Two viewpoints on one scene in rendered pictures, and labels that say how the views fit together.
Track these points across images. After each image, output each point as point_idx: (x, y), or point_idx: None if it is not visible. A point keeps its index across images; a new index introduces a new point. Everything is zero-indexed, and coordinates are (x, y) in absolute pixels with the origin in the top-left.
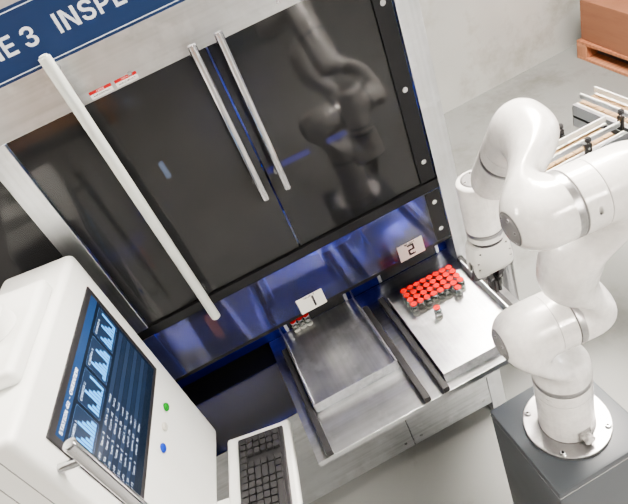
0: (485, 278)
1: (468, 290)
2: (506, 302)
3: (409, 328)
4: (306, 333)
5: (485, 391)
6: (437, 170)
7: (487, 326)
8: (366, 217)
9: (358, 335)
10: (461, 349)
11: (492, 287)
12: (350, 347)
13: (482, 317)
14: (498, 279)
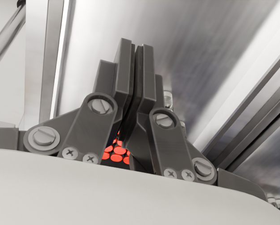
0: (205, 164)
1: (82, 95)
2: (55, 22)
3: (228, 120)
4: (279, 193)
5: None
6: None
7: (129, 14)
8: None
9: (257, 156)
10: (213, 19)
11: (159, 81)
12: None
13: (117, 38)
14: (127, 96)
